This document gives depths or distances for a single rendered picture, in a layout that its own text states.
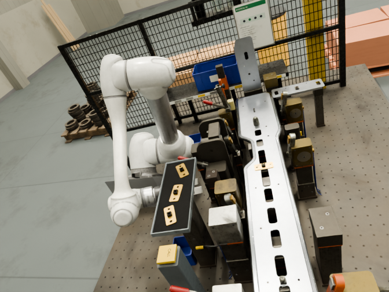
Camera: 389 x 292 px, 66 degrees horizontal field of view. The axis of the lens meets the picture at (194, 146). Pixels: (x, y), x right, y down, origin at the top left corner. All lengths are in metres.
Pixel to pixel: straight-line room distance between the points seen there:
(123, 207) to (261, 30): 1.47
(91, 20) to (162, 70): 10.67
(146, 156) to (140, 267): 0.60
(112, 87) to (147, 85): 0.15
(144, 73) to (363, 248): 1.15
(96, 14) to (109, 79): 10.44
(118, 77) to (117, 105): 0.12
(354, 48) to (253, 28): 1.81
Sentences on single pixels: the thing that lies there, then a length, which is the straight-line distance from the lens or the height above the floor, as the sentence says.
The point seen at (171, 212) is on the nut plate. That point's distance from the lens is 1.08.
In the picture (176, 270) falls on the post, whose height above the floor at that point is 1.11.
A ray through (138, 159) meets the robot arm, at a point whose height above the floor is 0.97.
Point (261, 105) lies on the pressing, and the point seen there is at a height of 1.00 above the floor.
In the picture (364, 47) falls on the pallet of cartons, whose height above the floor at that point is 0.39.
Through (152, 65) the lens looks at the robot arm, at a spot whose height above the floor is 1.53.
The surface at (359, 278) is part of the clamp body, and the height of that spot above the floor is 1.06.
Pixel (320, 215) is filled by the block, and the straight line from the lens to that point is 1.14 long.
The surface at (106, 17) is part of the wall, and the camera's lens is 11.61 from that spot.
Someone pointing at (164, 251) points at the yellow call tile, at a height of 1.16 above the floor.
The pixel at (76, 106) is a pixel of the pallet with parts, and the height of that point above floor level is 0.37.
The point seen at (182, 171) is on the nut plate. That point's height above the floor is 1.17.
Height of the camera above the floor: 1.93
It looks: 35 degrees down
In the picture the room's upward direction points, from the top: 22 degrees counter-clockwise
